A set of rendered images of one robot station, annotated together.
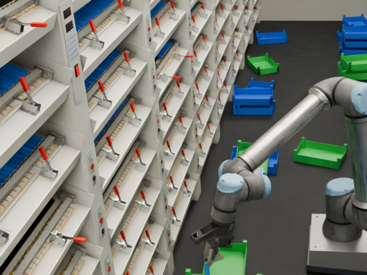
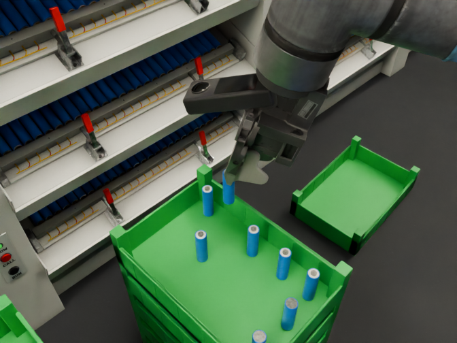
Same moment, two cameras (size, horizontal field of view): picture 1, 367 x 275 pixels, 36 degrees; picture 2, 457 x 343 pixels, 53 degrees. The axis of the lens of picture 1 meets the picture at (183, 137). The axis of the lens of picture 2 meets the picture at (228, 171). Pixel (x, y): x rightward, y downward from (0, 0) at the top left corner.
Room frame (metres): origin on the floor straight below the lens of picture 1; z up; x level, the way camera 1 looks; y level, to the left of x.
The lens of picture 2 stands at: (1.28, -0.30, 0.96)
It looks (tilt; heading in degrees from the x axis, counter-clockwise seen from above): 46 degrees down; 32
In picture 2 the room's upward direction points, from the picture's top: straight up
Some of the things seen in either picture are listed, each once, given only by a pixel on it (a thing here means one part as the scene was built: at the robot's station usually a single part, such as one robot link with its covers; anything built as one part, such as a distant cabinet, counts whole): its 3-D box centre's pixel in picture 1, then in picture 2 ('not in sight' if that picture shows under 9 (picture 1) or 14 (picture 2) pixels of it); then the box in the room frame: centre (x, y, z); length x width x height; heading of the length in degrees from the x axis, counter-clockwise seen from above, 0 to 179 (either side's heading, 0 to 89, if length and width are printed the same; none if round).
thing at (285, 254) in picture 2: not in sight; (283, 263); (1.65, -0.17, 0.36); 0.02 x 0.02 x 0.06
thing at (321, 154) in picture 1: (320, 152); not in sight; (3.16, -0.88, 0.04); 0.30 x 0.20 x 0.08; 61
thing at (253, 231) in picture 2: not in sight; (252, 240); (1.66, -0.11, 0.36); 0.02 x 0.02 x 0.06
